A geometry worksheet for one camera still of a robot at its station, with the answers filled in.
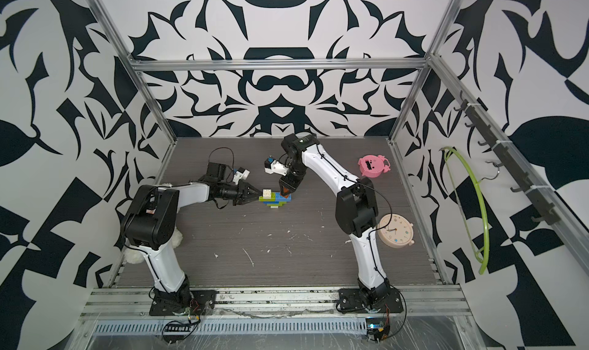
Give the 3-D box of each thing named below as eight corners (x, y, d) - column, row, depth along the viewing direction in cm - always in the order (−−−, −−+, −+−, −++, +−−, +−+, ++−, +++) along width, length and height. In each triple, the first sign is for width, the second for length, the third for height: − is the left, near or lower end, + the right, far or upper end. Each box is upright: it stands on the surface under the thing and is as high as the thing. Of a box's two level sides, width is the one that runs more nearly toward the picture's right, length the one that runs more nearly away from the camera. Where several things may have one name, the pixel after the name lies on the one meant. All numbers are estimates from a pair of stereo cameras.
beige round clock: (380, 248, 88) (383, 244, 85) (373, 218, 96) (376, 213, 93) (415, 248, 88) (419, 244, 85) (405, 218, 96) (409, 213, 93)
